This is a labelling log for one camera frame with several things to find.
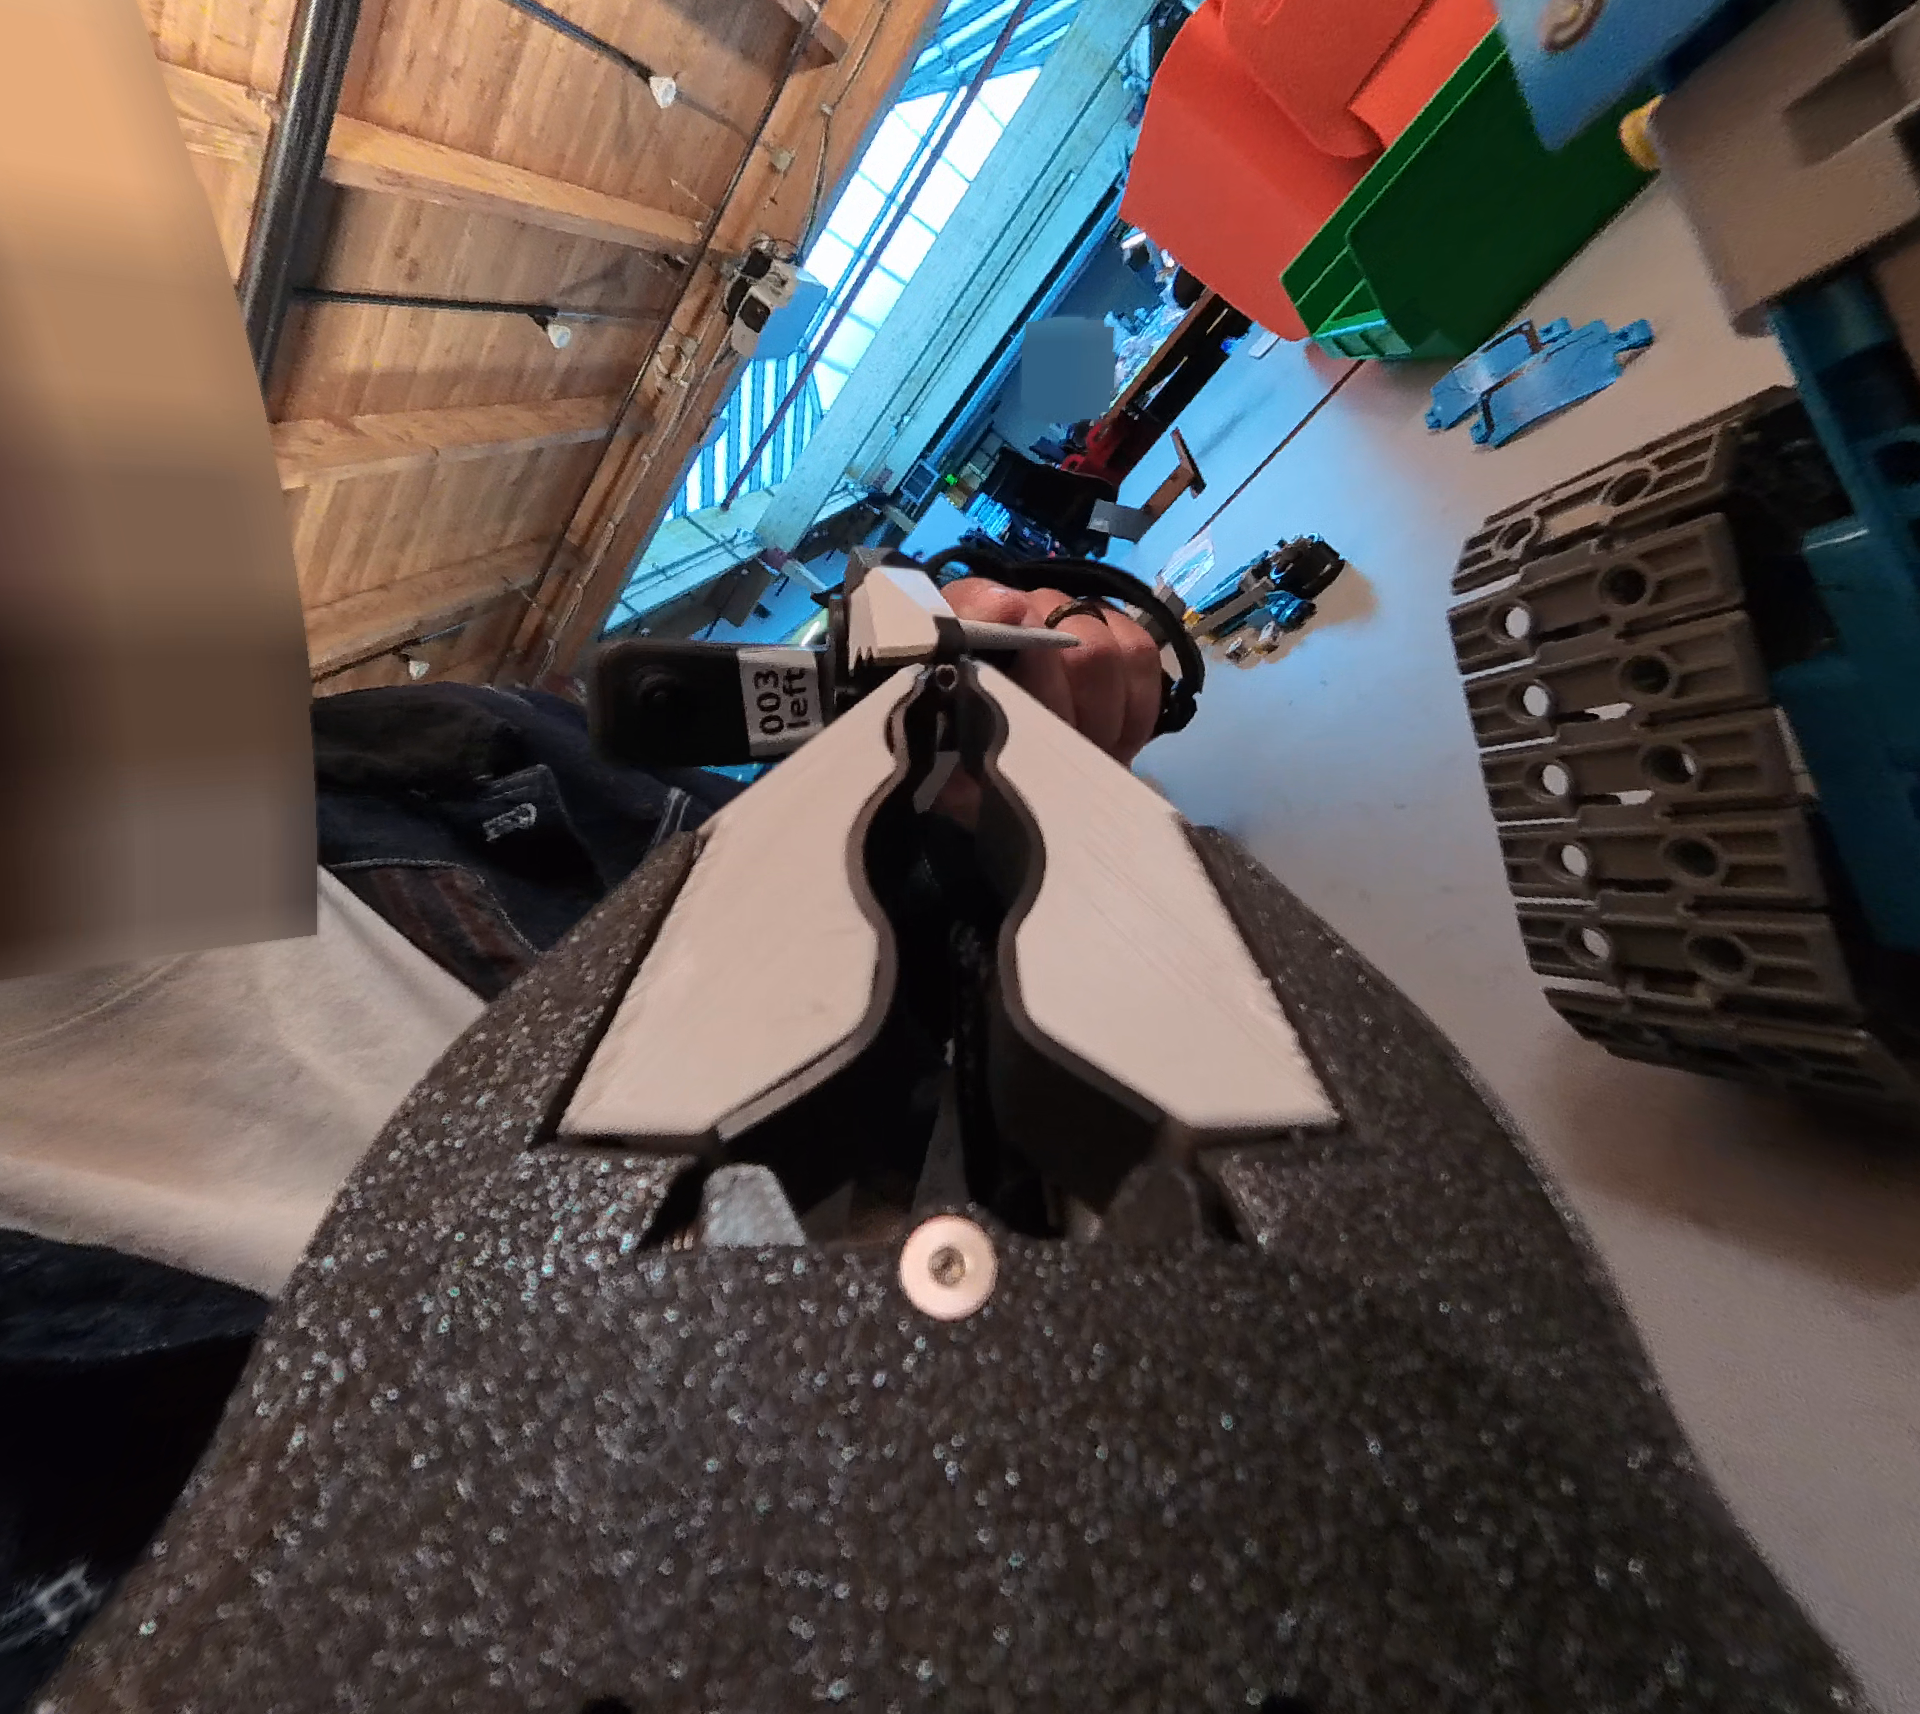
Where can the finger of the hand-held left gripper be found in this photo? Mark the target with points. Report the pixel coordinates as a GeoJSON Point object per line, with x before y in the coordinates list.
{"type": "Point", "coordinates": [916, 621]}

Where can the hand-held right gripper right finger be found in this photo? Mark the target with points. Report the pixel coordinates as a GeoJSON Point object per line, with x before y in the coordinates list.
{"type": "Point", "coordinates": [1173, 981]}

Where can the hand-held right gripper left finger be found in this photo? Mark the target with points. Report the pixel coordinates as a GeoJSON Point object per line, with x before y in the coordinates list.
{"type": "Point", "coordinates": [752, 963]}

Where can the blue tracked toy robot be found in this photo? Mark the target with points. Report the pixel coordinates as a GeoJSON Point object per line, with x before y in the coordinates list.
{"type": "Point", "coordinates": [1665, 756]}

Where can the grey desk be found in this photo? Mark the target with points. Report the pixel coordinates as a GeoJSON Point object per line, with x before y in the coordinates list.
{"type": "Point", "coordinates": [1443, 817]}

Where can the person's left hand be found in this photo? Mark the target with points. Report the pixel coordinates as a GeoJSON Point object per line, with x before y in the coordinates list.
{"type": "Point", "coordinates": [1118, 671]}

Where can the person's denim jacket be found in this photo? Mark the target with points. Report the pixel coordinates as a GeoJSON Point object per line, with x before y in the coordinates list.
{"type": "Point", "coordinates": [483, 831]}

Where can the black blue motor assembly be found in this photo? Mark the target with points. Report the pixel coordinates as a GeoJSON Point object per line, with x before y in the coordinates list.
{"type": "Point", "coordinates": [1268, 594]}

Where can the paned window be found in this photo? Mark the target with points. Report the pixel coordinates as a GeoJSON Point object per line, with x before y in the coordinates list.
{"type": "Point", "coordinates": [901, 216]}

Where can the person's white shirt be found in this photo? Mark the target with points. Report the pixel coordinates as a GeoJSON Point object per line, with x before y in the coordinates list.
{"type": "Point", "coordinates": [213, 1087]}

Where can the blue flat plastic piece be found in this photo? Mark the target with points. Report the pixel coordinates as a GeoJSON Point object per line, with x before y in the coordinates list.
{"type": "Point", "coordinates": [1532, 380]}

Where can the orange plastic bin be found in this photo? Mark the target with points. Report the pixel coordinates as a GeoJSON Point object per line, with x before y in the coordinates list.
{"type": "Point", "coordinates": [1321, 66]}

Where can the green plastic bin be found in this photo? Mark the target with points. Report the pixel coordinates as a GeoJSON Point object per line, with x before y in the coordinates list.
{"type": "Point", "coordinates": [1470, 216]}

